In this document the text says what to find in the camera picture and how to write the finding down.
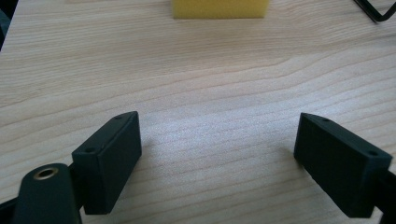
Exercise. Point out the yellow sponge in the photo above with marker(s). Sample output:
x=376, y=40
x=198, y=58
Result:
x=219, y=7

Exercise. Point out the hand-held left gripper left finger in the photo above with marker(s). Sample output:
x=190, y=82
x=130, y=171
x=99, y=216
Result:
x=107, y=165

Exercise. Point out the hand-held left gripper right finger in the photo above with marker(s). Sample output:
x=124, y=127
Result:
x=339, y=168

